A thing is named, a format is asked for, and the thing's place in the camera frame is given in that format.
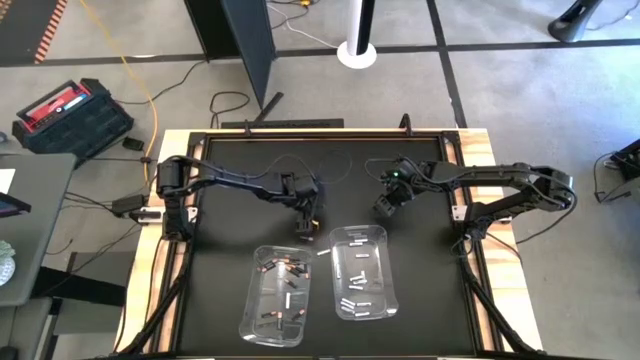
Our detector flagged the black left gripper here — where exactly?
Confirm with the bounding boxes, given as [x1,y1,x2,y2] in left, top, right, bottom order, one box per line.
[282,172,325,235]

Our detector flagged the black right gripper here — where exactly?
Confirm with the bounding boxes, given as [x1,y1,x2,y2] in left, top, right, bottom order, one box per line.
[373,158,421,218]

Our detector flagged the clear plastic bin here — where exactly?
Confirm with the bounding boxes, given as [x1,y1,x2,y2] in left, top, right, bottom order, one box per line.
[328,224,400,321]
[238,243,314,349]

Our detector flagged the black partition foot bar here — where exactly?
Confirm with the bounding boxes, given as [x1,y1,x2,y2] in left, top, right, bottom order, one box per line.
[221,117,345,129]

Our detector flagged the black power brick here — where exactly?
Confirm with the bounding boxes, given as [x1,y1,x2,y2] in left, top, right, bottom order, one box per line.
[111,194,147,217]

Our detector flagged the large grey partition panel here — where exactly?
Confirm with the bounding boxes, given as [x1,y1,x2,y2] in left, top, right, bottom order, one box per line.
[219,0,278,109]

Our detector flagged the small dark partition panel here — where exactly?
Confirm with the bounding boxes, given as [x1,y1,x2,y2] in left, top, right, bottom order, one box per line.
[183,0,241,62]

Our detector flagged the black red tool case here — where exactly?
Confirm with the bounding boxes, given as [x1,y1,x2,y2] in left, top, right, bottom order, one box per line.
[11,77,135,162]

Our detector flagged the black stand foot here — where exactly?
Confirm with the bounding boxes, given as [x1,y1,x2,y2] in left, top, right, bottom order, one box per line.
[547,0,605,44]

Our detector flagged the grey desk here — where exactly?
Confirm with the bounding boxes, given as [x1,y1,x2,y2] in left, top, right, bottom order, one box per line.
[0,152,77,307]

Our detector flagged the dark tablet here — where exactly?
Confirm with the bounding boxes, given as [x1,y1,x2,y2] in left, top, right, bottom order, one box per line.
[0,191,32,219]

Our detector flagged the green white round object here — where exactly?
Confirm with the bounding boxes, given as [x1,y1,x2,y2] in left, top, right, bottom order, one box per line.
[0,239,17,287]

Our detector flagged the black mat orange stripes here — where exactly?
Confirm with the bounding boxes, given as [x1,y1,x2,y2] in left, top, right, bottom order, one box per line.
[0,0,70,66]

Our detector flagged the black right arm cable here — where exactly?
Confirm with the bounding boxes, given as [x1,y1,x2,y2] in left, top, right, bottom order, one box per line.
[364,157,401,177]

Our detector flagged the black frame strut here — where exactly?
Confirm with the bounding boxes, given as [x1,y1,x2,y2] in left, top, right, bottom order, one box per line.
[113,238,194,357]
[459,249,541,357]

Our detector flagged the black looped floor cable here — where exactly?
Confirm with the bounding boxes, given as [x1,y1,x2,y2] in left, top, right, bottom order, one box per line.
[208,90,251,129]

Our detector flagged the yellow cable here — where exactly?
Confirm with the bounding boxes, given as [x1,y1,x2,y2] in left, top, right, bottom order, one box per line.
[78,0,160,186]

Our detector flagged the white floor cable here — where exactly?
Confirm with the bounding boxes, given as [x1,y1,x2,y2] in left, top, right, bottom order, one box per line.
[267,2,341,51]

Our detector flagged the black equipment with cables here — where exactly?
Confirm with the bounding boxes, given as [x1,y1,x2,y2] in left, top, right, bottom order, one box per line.
[593,138,640,204]

